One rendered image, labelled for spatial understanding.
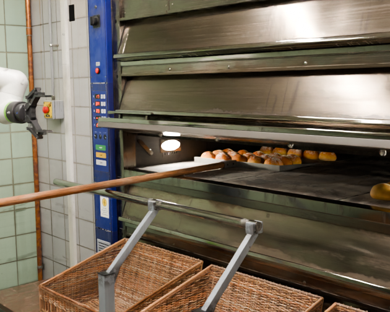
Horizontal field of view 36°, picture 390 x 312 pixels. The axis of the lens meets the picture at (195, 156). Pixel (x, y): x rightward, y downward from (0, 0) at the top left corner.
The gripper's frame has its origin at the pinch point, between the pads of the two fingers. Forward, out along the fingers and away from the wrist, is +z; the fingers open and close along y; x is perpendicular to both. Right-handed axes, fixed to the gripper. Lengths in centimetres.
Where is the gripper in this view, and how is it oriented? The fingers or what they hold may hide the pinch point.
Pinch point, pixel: (47, 113)
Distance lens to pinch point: 236.3
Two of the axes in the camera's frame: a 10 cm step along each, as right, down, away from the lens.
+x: -7.3, 0.9, -6.8
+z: 6.8, 0.8, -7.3
